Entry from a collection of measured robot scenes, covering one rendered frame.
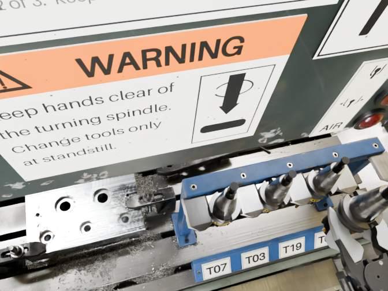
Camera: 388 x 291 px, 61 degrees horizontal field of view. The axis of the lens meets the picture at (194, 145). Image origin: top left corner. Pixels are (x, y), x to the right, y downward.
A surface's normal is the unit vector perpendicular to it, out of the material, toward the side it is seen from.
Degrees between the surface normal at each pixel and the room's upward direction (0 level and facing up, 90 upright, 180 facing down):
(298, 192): 0
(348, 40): 90
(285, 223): 0
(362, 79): 90
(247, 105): 90
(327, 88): 90
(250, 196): 0
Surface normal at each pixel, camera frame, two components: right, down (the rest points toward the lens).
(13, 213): 0.07, -0.48
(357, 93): 0.26, 0.85
